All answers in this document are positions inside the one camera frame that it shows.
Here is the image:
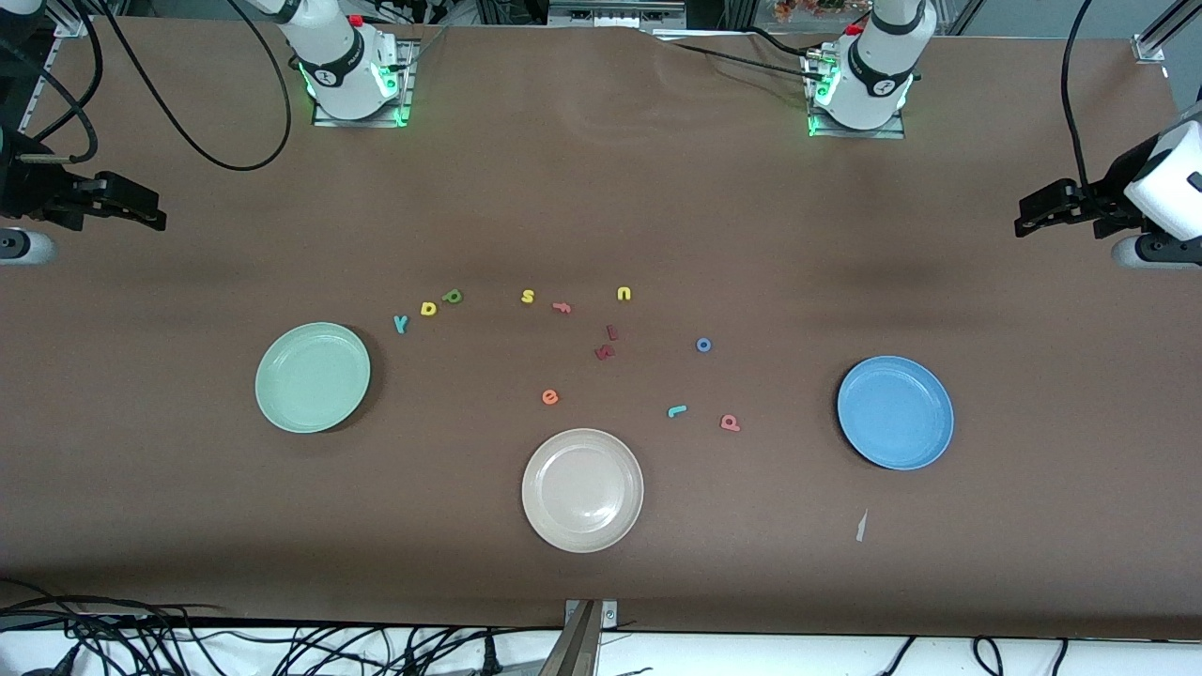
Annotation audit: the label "light green plate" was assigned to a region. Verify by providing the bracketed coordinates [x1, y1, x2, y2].
[254, 322, 372, 435]

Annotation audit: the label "blue plate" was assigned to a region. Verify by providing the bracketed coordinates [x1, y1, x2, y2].
[837, 355, 955, 471]

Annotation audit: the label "orange artificial flowers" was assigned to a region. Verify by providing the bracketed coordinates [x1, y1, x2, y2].
[773, 0, 860, 23]

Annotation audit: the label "brown table cover sheet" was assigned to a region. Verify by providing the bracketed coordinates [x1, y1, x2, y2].
[0, 17, 1202, 641]

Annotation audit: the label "beige plate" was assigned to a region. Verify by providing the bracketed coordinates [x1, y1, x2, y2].
[521, 428, 645, 554]

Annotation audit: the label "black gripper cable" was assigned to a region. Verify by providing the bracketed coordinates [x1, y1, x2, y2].
[0, 0, 102, 165]

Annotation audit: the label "long black arm cable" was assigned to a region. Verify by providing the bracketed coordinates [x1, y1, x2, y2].
[1060, 0, 1095, 189]
[89, 0, 294, 173]

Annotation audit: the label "aluminium frame profile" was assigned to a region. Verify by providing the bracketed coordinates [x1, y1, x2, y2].
[19, 11, 93, 132]
[1132, 0, 1202, 63]

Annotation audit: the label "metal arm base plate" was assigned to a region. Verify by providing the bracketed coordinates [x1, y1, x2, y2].
[803, 52, 908, 140]
[312, 39, 420, 129]

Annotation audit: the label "black cable on mat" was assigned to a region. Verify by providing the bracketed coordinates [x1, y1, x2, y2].
[669, 26, 827, 85]

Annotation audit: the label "grey metal equipment frame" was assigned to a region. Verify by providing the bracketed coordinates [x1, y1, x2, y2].
[547, 0, 688, 29]

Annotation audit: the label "grey metal post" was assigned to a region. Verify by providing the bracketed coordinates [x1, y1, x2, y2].
[540, 601, 602, 676]

